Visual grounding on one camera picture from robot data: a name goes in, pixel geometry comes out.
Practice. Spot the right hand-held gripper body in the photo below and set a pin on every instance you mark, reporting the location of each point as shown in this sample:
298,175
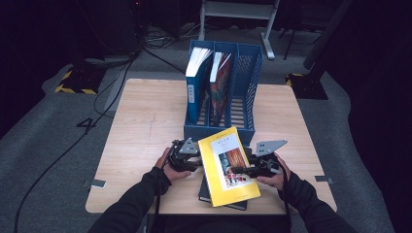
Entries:
267,166

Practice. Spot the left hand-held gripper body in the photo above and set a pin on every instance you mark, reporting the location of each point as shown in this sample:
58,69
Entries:
179,160

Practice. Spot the yellow book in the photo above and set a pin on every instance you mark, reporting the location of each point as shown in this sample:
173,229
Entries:
213,174

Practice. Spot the black book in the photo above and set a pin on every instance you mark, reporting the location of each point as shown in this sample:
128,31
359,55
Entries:
205,192

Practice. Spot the blue book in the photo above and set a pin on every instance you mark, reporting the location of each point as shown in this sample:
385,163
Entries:
196,93

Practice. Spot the red illustrated book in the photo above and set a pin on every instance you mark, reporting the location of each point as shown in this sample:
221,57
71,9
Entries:
220,90

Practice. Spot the blue file rack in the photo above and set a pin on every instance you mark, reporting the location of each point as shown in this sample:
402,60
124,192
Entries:
246,74

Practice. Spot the person's left hand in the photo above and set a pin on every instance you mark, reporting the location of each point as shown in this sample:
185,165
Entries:
168,171

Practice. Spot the person's right hand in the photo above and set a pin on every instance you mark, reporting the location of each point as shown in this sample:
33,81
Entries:
281,179

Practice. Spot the yellow black striped base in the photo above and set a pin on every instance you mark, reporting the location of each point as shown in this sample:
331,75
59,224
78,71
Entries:
81,81
307,87

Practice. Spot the grey table leg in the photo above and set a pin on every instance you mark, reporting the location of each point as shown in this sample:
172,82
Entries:
113,97

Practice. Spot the grey floor plate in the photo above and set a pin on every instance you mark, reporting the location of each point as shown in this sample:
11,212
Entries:
107,60

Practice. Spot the dark slanted pole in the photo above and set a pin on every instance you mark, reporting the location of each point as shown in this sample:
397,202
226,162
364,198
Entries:
327,32

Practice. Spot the black equipment case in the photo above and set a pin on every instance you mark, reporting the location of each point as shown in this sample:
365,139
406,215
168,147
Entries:
110,29

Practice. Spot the white metal stand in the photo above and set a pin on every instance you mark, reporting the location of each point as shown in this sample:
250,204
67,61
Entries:
239,9

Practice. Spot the metal table bracket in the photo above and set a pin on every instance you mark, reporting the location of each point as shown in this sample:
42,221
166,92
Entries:
95,183
324,179

